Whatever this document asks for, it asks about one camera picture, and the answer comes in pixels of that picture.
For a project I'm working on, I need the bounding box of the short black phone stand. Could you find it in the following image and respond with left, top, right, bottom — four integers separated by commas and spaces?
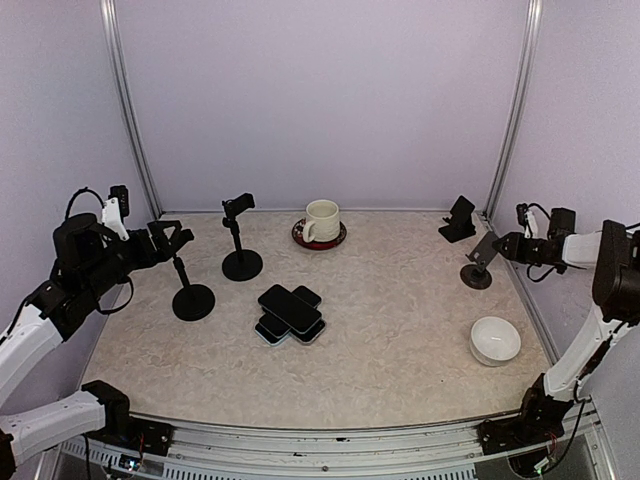
172, 255, 215, 322

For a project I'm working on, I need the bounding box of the black plate phone stand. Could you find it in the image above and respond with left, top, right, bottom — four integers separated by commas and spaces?
460, 231, 498, 290

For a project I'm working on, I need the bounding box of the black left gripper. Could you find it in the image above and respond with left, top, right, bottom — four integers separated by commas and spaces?
82, 219, 181, 300

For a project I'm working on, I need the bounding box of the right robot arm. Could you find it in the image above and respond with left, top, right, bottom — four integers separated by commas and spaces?
149, 212, 639, 453

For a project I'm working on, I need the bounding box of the white ceramic mug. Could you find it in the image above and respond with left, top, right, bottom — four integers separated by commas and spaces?
302, 199, 340, 243

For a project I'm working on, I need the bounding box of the white bowl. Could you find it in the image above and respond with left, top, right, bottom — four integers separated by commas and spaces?
469, 316, 521, 367

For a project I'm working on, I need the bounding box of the black phone crossing stack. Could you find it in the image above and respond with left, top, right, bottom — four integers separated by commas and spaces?
292, 285, 322, 308

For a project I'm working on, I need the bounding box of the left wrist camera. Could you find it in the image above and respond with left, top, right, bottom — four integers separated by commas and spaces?
101, 185, 130, 241

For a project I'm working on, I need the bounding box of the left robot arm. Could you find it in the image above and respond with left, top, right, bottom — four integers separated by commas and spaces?
1, 213, 193, 479

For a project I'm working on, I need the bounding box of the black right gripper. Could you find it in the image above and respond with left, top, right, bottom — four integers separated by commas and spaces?
493, 231, 555, 265

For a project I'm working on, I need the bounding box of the tall black clamp phone stand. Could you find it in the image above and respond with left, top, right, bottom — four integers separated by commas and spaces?
222, 192, 263, 282

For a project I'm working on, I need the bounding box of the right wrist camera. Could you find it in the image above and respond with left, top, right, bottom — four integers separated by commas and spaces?
516, 203, 539, 239

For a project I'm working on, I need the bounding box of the red round coaster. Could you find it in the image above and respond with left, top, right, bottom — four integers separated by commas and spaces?
291, 218, 347, 250

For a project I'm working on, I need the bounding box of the black folding phone stand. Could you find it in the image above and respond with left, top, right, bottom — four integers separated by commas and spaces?
438, 195, 476, 243

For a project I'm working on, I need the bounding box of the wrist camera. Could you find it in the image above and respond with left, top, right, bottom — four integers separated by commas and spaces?
516, 203, 539, 239
101, 185, 130, 241

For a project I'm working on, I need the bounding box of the light blue bottom phone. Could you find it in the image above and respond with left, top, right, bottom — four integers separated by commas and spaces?
254, 323, 289, 346

